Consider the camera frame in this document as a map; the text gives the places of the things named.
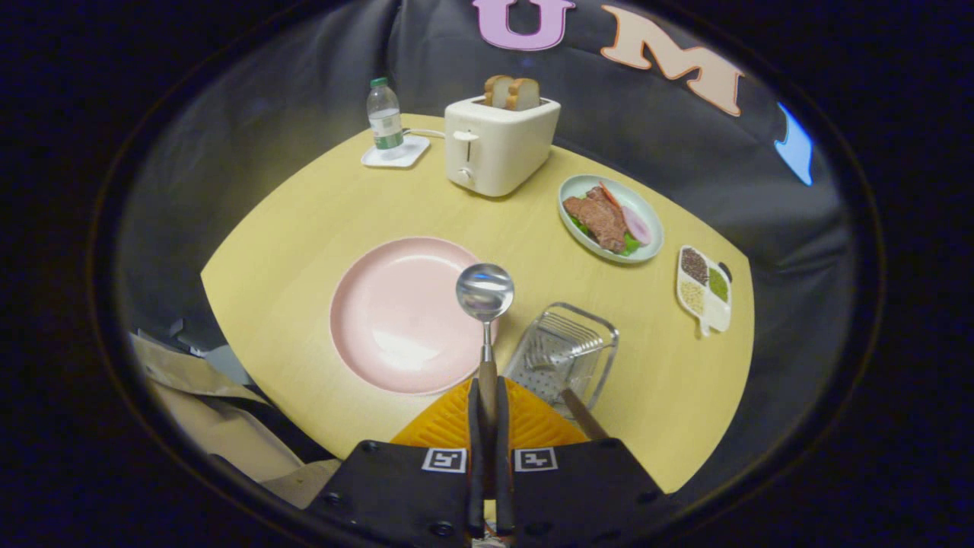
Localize white divided condiment dish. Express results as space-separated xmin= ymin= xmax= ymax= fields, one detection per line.
xmin=676 ymin=244 xmax=734 ymax=337

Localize wooden handled metal fork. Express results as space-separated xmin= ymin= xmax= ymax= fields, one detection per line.
xmin=524 ymin=339 xmax=610 ymax=441

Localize metal wire drainer basket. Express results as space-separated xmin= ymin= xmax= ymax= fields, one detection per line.
xmin=502 ymin=302 xmax=619 ymax=419

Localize clear plastic water bottle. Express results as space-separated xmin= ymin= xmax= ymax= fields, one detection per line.
xmin=367 ymin=77 xmax=406 ymax=161

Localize white square coaster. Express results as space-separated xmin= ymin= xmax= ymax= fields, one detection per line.
xmin=361 ymin=135 xmax=431 ymax=169

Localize white toaster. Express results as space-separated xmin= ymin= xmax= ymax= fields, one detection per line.
xmin=444 ymin=95 xmax=562 ymax=198

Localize pink round plate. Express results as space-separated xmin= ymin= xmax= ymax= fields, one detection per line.
xmin=329 ymin=237 xmax=499 ymax=396

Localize pale green oval plate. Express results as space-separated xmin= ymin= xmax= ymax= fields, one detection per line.
xmin=558 ymin=174 xmax=665 ymax=264

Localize pink ham slice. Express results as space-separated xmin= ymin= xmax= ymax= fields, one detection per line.
xmin=620 ymin=205 xmax=653 ymax=246

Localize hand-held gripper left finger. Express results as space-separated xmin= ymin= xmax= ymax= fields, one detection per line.
xmin=304 ymin=378 xmax=486 ymax=548

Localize green lettuce leaf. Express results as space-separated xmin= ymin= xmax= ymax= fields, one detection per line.
xmin=571 ymin=217 xmax=641 ymax=256

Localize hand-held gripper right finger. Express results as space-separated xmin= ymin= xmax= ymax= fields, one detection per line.
xmin=495 ymin=377 xmax=663 ymax=548

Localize brown meat slices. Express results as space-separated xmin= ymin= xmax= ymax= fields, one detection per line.
xmin=563 ymin=186 xmax=629 ymax=253

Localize person's beige clothing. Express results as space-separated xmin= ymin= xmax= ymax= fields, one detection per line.
xmin=129 ymin=331 xmax=343 ymax=507

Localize wooden handled metal spoon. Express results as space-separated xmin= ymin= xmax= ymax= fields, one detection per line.
xmin=456 ymin=263 xmax=515 ymax=438

